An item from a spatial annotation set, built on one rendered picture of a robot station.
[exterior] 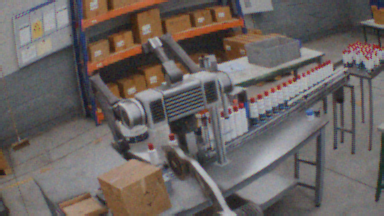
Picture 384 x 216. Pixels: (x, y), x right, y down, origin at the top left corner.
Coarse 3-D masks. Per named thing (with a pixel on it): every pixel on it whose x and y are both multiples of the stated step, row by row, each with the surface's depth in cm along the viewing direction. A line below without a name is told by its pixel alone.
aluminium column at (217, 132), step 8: (200, 64) 293; (208, 64) 292; (216, 112) 302; (216, 120) 302; (216, 128) 303; (216, 136) 306; (216, 144) 309; (224, 144) 309; (216, 152) 312; (224, 152) 311; (224, 160) 313
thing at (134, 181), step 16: (112, 176) 251; (128, 176) 249; (144, 176) 247; (160, 176) 255; (112, 192) 245; (128, 192) 240; (144, 192) 248; (160, 192) 256; (112, 208) 256; (128, 208) 240; (144, 208) 249; (160, 208) 257
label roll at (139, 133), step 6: (120, 126) 356; (138, 126) 352; (144, 126) 357; (126, 132) 353; (132, 132) 352; (138, 132) 353; (144, 132) 357; (126, 138) 356; (132, 138) 354; (138, 138) 354; (144, 138) 357; (132, 144) 355
